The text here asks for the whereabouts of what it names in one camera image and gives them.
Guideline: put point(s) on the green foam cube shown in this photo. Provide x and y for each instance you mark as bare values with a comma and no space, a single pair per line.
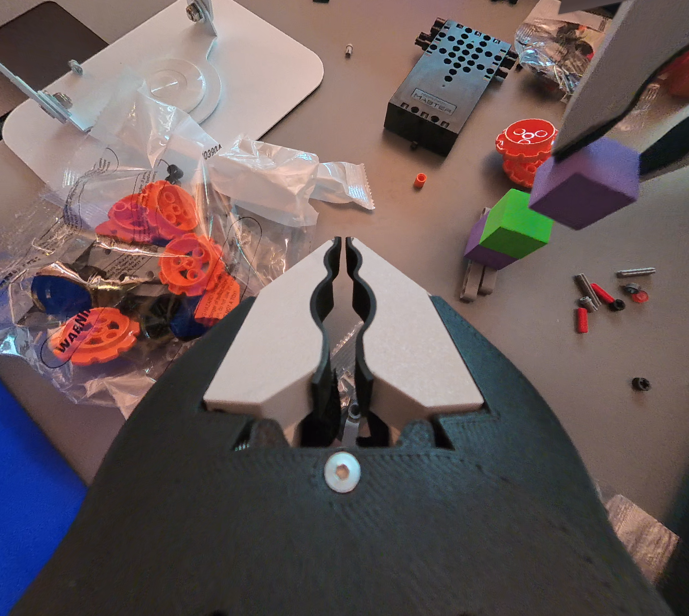
517,228

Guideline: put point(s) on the red round stud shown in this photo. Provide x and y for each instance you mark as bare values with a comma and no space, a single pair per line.
640,296

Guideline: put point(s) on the small orange bush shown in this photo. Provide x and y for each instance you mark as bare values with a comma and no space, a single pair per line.
420,180

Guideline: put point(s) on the small grey bush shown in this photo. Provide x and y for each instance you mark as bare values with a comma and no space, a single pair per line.
588,303

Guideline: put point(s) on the white metal stand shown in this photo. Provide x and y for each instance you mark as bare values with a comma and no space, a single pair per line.
258,50

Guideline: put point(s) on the clear bag of grey parts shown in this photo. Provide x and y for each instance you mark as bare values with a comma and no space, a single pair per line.
640,530

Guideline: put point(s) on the clear bag of orange gears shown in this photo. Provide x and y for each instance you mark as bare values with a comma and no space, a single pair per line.
188,266

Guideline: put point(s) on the white plastic pouch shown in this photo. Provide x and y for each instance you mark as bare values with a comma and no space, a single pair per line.
269,169

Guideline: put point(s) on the grey axle rod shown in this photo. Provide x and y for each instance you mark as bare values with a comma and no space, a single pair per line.
635,272

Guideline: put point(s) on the small clear bag of parts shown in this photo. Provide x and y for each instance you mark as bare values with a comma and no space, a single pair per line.
554,50

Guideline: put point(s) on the grey ribbed pin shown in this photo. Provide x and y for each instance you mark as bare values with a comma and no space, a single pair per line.
584,285

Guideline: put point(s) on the purple foam cube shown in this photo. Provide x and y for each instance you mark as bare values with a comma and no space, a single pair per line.
586,180
484,252

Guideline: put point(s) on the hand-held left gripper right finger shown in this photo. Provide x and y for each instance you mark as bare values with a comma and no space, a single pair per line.
420,352

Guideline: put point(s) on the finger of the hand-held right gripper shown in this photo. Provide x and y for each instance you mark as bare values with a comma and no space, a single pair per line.
670,153
608,67

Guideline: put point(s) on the black perforated control box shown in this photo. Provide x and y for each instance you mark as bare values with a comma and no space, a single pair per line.
447,88

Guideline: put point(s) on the orange gear stack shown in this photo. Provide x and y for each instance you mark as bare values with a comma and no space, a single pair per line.
525,153

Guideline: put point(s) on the red plastic pin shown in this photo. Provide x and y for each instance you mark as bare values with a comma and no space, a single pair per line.
581,319
603,293

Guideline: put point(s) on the small black nut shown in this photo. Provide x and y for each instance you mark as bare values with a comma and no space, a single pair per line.
641,383

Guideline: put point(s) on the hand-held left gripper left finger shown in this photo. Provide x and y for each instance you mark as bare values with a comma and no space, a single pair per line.
264,352

